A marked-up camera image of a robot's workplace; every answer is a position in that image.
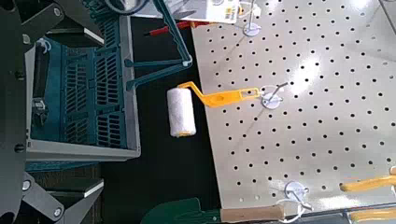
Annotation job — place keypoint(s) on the red yellow screwdriver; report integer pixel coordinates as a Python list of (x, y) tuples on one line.
[(168, 28)]

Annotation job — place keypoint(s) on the blue scissors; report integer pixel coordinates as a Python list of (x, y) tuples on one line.
[(211, 11)]

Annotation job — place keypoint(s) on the blue grey plastic crate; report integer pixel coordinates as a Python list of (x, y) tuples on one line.
[(77, 93)]

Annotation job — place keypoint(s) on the white perforated pegboard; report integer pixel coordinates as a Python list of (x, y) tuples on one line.
[(311, 140)]

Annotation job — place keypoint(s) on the white pegboard hook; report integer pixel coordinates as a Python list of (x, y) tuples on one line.
[(251, 28), (295, 189), (271, 99)]

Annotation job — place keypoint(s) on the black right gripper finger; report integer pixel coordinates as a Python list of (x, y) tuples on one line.
[(62, 202), (62, 18)]

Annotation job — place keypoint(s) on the black panel under pegboard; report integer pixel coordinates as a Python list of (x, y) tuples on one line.
[(162, 174)]

